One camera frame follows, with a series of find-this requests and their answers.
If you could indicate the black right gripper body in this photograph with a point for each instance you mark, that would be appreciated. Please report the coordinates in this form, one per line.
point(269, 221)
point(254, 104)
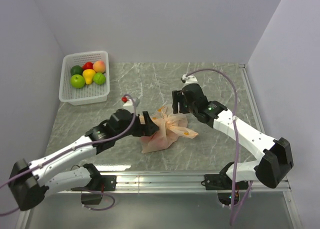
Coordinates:
point(194, 109)

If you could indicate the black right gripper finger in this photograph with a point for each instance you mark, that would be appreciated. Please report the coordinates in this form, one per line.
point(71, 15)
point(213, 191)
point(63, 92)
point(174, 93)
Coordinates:
point(185, 106)
point(177, 102)

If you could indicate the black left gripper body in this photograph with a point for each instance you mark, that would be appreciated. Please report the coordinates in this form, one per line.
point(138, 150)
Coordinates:
point(133, 131)

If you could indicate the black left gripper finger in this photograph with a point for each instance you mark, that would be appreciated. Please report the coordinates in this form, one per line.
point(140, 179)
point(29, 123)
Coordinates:
point(146, 120)
point(149, 130)

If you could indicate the translucent orange plastic bag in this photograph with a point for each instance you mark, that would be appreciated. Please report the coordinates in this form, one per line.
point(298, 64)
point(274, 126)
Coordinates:
point(171, 128)

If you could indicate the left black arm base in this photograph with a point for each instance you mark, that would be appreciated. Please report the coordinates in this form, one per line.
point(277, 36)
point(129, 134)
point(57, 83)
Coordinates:
point(93, 194)

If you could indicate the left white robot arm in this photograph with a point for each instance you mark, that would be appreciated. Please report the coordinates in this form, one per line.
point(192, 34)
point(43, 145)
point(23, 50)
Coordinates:
point(31, 182)

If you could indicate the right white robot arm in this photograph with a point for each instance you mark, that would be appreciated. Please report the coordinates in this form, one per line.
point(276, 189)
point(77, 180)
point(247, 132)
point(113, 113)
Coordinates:
point(273, 157)

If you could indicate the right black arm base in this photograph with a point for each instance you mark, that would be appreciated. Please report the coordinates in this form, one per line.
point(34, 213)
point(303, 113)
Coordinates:
point(215, 182)

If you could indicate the light green round fruit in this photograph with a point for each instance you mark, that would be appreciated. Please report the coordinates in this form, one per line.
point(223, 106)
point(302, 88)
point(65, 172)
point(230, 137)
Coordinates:
point(99, 78)

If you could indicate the peach fruit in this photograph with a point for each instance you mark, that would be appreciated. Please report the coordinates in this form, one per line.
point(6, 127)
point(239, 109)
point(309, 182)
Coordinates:
point(99, 66)

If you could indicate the red fruit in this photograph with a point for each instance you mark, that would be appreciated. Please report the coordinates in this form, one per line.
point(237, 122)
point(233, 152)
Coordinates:
point(88, 65)

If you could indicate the dark green fruit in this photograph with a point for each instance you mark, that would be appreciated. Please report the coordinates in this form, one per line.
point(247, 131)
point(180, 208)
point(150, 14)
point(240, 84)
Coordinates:
point(76, 70)

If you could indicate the white perforated plastic basket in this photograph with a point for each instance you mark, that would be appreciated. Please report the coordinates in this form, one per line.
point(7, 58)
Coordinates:
point(88, 94)

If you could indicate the yellow pear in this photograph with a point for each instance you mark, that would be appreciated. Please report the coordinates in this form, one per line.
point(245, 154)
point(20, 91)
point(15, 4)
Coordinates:
point(88, 75)

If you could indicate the green apple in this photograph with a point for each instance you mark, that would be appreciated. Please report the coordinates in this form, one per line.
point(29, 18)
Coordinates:
point(77, 81)

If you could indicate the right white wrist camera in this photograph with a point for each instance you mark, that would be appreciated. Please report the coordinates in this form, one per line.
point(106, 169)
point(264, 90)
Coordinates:
point(187, 80)

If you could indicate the aluminium mounting rail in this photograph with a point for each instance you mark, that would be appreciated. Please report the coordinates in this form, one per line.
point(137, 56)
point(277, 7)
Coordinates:
point(165, 200)

